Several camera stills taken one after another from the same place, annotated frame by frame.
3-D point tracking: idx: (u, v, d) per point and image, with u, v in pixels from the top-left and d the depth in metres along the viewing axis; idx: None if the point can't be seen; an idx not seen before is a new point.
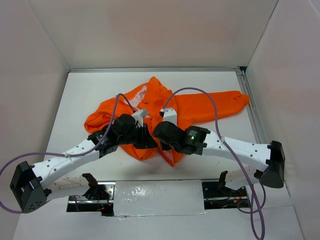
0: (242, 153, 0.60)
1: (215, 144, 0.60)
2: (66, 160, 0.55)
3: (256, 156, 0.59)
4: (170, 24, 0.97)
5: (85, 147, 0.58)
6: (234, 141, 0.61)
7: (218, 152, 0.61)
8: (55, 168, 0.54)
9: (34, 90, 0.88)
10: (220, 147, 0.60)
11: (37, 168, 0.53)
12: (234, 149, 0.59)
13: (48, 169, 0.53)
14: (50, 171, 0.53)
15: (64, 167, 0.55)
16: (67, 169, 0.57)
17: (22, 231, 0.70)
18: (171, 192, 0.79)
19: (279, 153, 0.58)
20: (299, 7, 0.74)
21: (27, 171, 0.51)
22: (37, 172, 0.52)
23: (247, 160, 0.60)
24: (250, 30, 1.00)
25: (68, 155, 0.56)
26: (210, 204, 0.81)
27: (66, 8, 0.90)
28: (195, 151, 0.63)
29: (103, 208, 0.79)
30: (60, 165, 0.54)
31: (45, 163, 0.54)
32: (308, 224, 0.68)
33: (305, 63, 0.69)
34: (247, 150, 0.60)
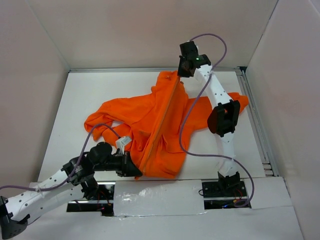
0: (211, 88, 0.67)
1: (203, 72, 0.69)
2: (37, 194, 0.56)
3: (216, 96, 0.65)
4: (170, 23, 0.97)
5: (57, 179, 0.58)
6: (216, 82, 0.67)
7: (201, 80, 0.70)
8: (26, 202, 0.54)
9: (35, 90, 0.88)
10: (204, 75, 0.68)
11: (9, 202, 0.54)
12: (210, 83, 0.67)
13: (19, 204, 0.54)
14: (20, 207, 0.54)
15: (36, 201, 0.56)
16: (41, 201, 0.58)
17: (23, 232, 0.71)
18: (171, 192, 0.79)
19: (232, 106, 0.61)
20: (299, 6, 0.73)
21: (2, 206, 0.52)
22: (9, 207, 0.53)
23: (211, 98, 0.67)
24: (250, 30, 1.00)
25: (39, 189, 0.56)
26: (210, 204, 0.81)
27: (66, 8, 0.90)
28: (192, 69, 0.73)
29: (103, 208, 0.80)
30: (30, 200, 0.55)
31: (18, 198, 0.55)
32: (308, 224, 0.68)
33: (305, 63, 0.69)
34: (215, 89, 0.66)
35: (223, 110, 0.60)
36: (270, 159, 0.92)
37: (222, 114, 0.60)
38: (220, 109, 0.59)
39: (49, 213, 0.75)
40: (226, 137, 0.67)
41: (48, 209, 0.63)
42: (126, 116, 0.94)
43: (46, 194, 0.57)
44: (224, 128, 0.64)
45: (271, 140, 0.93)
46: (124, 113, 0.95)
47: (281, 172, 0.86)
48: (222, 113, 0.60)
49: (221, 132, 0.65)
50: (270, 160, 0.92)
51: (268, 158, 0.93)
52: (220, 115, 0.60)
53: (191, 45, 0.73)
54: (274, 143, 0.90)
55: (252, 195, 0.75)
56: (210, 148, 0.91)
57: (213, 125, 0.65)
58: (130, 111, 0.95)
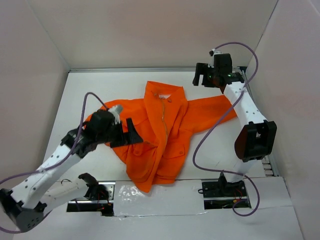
0: (242, 105, 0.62)
1: (234, 89, 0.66)
2: (43, 175, 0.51)
3: (247, 114, 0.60)
4: (170, 23, 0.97)
5: (60, 155, 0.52)
6: (249, 100, 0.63)
7: (231, 97, 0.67)
8: (34, 186, 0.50)
9: (35, 90, 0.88)
10: (235, 92, 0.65)
11: (15, 192, 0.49)
12: (241, 100, 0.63)
13: (27, 190, 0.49)
14: (29, 192, 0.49)
15: (44, 183, 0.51)
16: (50, 182, 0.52)
17: (22, 233, 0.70)
18: (171, 192, 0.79)
19: (267, 128, 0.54)
20: (300, 6, 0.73)
21: (8, 197, 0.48)
22: (17, 197, 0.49)
23: (242, 116, 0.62)
24: (250, 30, 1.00)
25: (44, 170, 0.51)
26: (210, 204, 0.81)
27: (66, 8, 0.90)
28: (222, 87, 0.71)
29: (103, 208, 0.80)
30: (37, 183, 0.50)
31: (23, 185, 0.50)
32: (308, 224, 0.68)
33: (306, 63, 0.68)
34: (246, 107, 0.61)
35: (254, 131, 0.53)
36: (270, 159, 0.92)
37: (252, 135, 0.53)
38: (250, 128, 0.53)
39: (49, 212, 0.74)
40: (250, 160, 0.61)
41: (59, 201, 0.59)
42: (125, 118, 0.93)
43: (53, 173, 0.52)
44: (252, 154, 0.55)
45: None
46: (123, 114, 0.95)
47: (281, 172, 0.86)
48: (252, 134, 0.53)
49: (248, 158, 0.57)
50: (270, 160, 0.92)
51: (268, 158, 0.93)
52: (249, 135, 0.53)
53: (226, 59, 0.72)
54: (273, 143, 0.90)
55: (258, 204, 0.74)
56: (210, 149, 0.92)
57: (241, 148, 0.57)
58: (129, 113, 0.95)
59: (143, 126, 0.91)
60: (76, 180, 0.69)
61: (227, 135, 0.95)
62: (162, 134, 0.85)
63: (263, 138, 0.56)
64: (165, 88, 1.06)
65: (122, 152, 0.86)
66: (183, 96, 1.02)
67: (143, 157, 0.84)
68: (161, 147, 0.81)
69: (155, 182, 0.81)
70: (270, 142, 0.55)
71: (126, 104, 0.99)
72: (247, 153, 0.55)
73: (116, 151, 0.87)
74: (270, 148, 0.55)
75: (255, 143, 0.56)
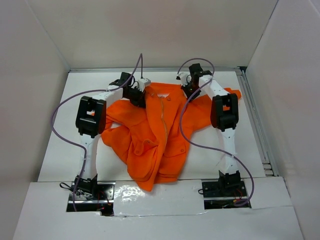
0: (211, 87, 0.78)
1: (203, 78, 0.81)
2: (109, 92, 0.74)
3: (214, 91, 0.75)
4: (170, 23, 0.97)
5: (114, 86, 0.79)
6: (217, 83, 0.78)
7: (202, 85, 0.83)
8: (106, 96, 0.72)
9: (35, 90, 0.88)
10: (204, 79, 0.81)
11: (95, 98, 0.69)
12: (210, 83, 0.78)
13: (102, 97, 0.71)
14: (104, 96, 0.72)
15: (110, 96, 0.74)
16: (110, 101, 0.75)
17: (22, 232, 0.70)
18: (171, 191, 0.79)
19: (231, 99, 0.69)
20: (299, 7, 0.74)
21: (91, 100, 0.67)
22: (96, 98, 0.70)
23: (211, 94, 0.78)
24: (250, 30, 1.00)
25: (109, 89, 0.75)
26: (210, 204, 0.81)
27: (66, 8, 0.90)
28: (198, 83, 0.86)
29: (103, 208, 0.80)
30: (108, 94, 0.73)
31: (97, 95, 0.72)
32: (308, 224, 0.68)
33: (305, 63, 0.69)
34: (214, 87, 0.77)
35: (221, 101, 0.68)
36: (270, 159, 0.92)
37: (219, 103, 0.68)
38: (217, 99, 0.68)
39: (49, 213, 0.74)
40: (227, 133, 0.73)
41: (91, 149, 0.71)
42: (125, 118, 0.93)
43: (114, 93, 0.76)
44: (224, 122, 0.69)
45: (272, 140, 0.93)
46: (123, 114, 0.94)
47: (281, 172, 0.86)
48: (219, 103, 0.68)
49: (222, 126, 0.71)
50: (270, 160, 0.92)
51: (268, 158, 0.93)
52: (218, 104, 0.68)
53: (197, 65, 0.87)
54: (274, 144, 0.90)
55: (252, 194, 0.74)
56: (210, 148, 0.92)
57: (215, 120, 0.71)
58: (129, 113, 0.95)
59: (143, 125, 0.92)
60: None
61: None
62: (163, 133, 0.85)
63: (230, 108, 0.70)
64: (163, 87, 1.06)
65: (122, 152, 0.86)
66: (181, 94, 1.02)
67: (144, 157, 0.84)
68: (162, 146, 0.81)
69: (156, 181, 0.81)
70: (235, 110, 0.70)
71: (126, 105, 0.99)
72: (221, 121, 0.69)
73: (116, 151, 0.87)
74: (236, 116, 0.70)
75: (225, 114, 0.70)
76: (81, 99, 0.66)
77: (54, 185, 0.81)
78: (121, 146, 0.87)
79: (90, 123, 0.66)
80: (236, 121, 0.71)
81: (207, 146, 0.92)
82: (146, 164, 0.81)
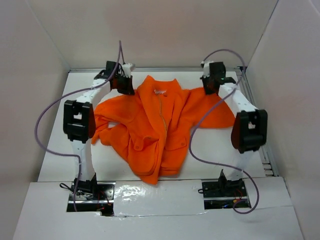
0: (234, 99, 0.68)
1: (226, 88, 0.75)
2: (94, 90, 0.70)
3: (239, 104, 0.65)
4: (170, 23, 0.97)
5: (99, 81, 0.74)
6: (242, 96, 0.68)
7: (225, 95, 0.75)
8: (91, 95, 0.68)
9: (35, 90, 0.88)
10: (228, 90, 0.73)
11: (80, 100, 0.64)
12: (233, 95, 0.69)
13: (87, 97, 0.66)
14: (90, 97, 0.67)
15: (96, 95, 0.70)
16: (97, 99, 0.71)
17: (22, 232, 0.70)
18: (171, 191, 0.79)
19: (259, 116, 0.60)
20: (299, 7, 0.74)
21: (76, 103, 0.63)
22: (81, 100, 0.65)
23: (234, 107, 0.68)
24: (250, 30, 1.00)
25: (94, 87, 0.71)
26: (210, 204, 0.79)
27: (66, 8, 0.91)
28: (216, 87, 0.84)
29: (103, 208, 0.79)
30: (93, 93, 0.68)
31: (82, 96, 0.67)
32: (308, 224, 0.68)
33: (305, 63, 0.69)
34: (239, 99, 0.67)
35: (247, 118, 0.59)
36: (270, 159, 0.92)
37: (245, 121, 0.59)
38: (243, 115, 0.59)
39: (49, 213, 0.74)
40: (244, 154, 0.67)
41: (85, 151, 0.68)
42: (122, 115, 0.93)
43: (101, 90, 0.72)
44: (248, 143, 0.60)
45: (272, 140, 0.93)
46: (118, 112, 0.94)
47: (280, 172, 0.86)
48: (245, 120, 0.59)
49: (244, 148, 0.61)
50: (270, 160, 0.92)
51: (268, 158, 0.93)
52: (243, 122, 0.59)
53: (219, 66, 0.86)
54: (274, 144, 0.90)
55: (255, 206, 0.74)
56: (210, 149, 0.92)
57: (237, 140, 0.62)
58: (124, 110, 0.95)
59: (140, 121, 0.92)
60: None
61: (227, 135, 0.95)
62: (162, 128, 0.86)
63: (256, 127, 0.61)
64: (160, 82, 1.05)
65: (122, 150, 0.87)
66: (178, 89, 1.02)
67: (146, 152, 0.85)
68: (162, 141, 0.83)
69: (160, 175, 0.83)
70: (262, 131, 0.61)
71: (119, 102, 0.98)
72: (243, 141, 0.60)
73: (115, 148, 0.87)
74: (264, 137, 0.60)
75: (250, 133, 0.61)
76: (64, 106, 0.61)
77: (54, 184, 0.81)
78: (120, 143, 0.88)
79: (79, 128, 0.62)
80: (262, 143, 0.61)
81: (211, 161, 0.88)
82: (148, 159, 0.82)
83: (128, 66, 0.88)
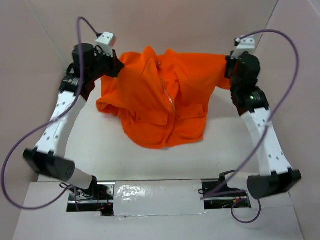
0: (265, 147, 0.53)
1: (257, 119, 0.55)
2: (59, 123, 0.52)
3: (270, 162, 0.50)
4: (170, 23, 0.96)
5: (66, 101, 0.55)
6: (275, 143, 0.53)
7: (252, 127, 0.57)
8: (56, 135, 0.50)
9: (35, 90, 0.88)
10: (258, 124, 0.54)
11: (41, 146, 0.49)
12: (265, 141, 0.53)
13: (51, 140, 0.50)
14: (54, 139, 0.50)
15: (63, 129, 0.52)
16: (66, 129, 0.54)
17: (22, 232, 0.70)
18: (171, 191, 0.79)
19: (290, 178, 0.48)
20: (299, 7, 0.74)
21: (37, 153, 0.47)
22: (44, 148, 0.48)
23: (264, 158, 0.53)
24: (250, 30, 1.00)
25: (58, 118, 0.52)
26: (210, 204, 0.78)
27: (66, 8, 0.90)
28: (242, 107, 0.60)
29: (103, 208, 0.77)
30: (58, 130, 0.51)
31: (44, 137, 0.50)
32: (308, 223, 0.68)
33: (305, 63, 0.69)
34: (271, 151, 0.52)
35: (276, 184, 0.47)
36: None
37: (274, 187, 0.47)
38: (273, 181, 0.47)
39: (49, 213, 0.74)
40: None
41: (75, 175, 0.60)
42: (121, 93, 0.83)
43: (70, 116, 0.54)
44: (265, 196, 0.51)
45: None
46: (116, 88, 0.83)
47: None
48: (274, 187, 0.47)
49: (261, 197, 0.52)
50: None
51: None
52: (270, 188, 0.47)
53: (255, 64, 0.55)
54: None
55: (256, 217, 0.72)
56: (210, 149, 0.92)
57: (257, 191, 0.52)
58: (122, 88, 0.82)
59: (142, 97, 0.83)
60: None
61: (227, 135, 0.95)
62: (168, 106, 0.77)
63: None
64: (153, 52, 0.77)
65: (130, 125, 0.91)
66: (176, 56, 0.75)
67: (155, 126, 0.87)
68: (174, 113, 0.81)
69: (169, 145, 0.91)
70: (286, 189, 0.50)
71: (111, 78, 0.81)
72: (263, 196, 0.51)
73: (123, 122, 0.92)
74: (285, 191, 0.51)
75: None
76: (23, 157, 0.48)
77: (54, 185, 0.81)
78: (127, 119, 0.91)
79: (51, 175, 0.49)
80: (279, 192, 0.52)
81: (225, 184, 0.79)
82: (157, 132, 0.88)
83: (107, 43, 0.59)
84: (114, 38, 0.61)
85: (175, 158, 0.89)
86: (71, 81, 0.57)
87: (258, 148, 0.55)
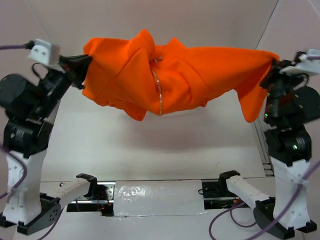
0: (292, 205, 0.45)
1: (292, 175, 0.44)
2: (18, 191, 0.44)
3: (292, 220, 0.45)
4: (170, 23, 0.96)
5: (16, 164, 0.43)
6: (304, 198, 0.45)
7: (280, 175, 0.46)
8: (20, 204, 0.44)
9: None
10: (291, 180, 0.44)
11: (9, 216, 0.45)
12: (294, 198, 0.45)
13: (17, 209, 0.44)
14: (20, 208, 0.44)
15: (29, 193, 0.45)
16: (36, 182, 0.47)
17: None
18: (171, 190, 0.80)
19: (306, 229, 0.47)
20: (299, 7, 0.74)
21: (8, 222, 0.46)
22: (13, 219, 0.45)
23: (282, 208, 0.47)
24: (250, 30, 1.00)
25: (12, 188, 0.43)
26: (210, 204, 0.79)
27: (66, 8, 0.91)
28: (275, 153, 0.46)
29: (103, 208, 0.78)
30: (21, 200, 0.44)
31: (9, 206, 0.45)
32: None
33: None
34: (297, 208, 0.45)
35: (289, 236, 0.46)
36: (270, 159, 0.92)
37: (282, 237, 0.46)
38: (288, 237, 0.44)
39: None
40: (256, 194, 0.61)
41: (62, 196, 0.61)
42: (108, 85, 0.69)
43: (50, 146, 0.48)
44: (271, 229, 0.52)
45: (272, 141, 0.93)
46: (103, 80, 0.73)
47: None
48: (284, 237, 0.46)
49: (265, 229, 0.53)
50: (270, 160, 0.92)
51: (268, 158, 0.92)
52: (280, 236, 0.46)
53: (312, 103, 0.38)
54: None
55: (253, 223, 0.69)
56: (210, 149, 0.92)
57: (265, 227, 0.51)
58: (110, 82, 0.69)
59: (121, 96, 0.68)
60: (80, 180, 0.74)
61: (227, 135, 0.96)
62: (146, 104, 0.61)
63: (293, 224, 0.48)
64: (150, 39, 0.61)
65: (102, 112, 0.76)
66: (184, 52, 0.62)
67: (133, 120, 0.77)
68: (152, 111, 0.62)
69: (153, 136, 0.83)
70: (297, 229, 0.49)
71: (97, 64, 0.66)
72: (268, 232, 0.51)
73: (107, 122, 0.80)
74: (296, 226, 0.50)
75: None
76: None
77: (54, 184, 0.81)
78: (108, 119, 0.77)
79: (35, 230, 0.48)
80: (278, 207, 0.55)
81: (234, 206, 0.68)
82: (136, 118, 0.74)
83: (46, 64, 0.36)
84: (56, 48, 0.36)
85: (175, 158, 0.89)
86: (14, 135, 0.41)
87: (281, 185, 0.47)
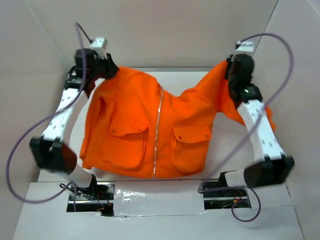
0: (258, 135, 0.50)
1: (252, 110, 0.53)
2: (64, 113, 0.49)
3: (264, 147, 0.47)
4: (170, 22, 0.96)
5: (69, 96, 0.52)
6: (269, 131, 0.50)
7: (247, 119, 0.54)
8: (63, 123, 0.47)
9: (34, 91, 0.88)
10: (252, 114, 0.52)
11: (46, 133, 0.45)
12: (258, 127, 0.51)
13: (59, 127, 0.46)
14: (61, 126, 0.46)
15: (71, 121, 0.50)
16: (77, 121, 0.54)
17: (22, 232, 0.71)
18: (171, 192, 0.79)
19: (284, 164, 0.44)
20: (299, 7, 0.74)
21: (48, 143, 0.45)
22: (49, 135, 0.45)
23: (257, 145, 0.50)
24: (250, 30, 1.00)
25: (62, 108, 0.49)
26: (210, 204, 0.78)
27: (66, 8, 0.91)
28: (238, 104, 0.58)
29: (103, 208, 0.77)
30: (64, 120, 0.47)
31: (51, 126, 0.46)
32: (308, 223, 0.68)
33: (305, 63, 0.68)
34: (263, 137, 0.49)
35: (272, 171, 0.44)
36: None
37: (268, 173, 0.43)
38: (266, 164, 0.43)
39: (48, 214, 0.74)
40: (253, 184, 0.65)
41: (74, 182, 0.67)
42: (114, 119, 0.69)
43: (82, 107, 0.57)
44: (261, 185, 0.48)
45: None
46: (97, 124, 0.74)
47: None
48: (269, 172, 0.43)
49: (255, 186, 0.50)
50: None
51: None
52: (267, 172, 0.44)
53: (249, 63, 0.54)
54: None
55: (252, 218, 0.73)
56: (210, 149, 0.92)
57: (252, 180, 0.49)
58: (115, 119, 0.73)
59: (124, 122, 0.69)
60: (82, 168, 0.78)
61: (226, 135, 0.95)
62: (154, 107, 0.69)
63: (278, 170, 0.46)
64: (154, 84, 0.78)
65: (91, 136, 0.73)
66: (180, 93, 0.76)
67: (130, 139, 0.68)
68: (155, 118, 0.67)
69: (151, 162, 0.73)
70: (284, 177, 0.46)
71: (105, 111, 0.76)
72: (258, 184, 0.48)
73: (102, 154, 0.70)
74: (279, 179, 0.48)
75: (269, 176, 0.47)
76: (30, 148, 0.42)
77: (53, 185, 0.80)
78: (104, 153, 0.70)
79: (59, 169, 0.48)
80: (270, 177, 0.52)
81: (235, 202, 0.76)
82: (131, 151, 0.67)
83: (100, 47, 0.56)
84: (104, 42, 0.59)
85: None
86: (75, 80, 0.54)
87: (252, 134, 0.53)
